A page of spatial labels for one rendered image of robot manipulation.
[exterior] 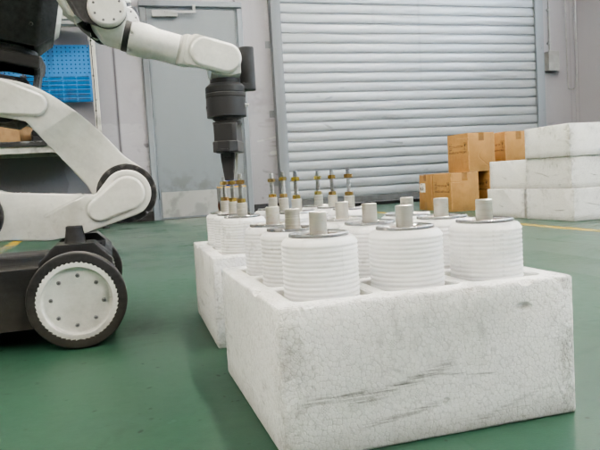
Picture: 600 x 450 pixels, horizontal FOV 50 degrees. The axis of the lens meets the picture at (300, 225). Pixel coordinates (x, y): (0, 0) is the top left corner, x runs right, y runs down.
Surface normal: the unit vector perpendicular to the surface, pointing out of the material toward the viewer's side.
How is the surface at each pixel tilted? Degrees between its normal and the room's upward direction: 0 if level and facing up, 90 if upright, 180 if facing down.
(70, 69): 90
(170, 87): 90
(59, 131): 111
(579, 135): 90
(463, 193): 90
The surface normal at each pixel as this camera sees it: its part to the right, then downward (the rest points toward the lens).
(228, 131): -0.07, 0.07
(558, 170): -0.95, 0.07
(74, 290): 0.29, 0.05
